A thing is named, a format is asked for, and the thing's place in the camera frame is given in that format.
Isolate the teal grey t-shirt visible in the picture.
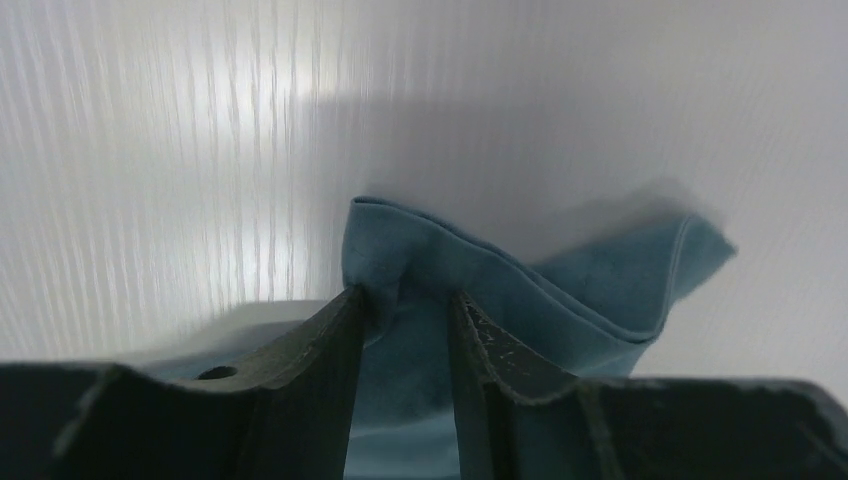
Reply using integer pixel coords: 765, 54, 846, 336
139, 195, 738, 480

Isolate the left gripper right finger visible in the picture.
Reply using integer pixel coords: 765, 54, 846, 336
448, 294, 847, 479

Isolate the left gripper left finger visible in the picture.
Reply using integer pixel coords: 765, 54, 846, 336
1, 287, 366, 479

